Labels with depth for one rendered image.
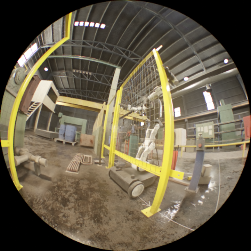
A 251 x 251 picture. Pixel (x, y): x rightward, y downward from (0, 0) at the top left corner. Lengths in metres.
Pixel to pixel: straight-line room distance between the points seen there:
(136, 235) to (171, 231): 0.24
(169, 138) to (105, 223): 0.75
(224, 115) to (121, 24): 12.94
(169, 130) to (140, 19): 10.56
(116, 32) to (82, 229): 11.40
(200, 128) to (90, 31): 13.75
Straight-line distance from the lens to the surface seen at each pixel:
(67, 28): 1.46
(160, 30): 11.03
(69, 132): 4.63
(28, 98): 1.50
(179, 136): 1.86
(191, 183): 1.22
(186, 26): 11.65
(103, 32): 11.02
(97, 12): 10.76
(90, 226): 0.71
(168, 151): 0.54
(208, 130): 6.47
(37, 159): 1.17
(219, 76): 10.38
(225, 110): 9.30
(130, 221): 0.74
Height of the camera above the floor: 0.63
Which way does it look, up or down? 11 degrees up
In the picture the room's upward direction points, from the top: 6 degrees clockwise
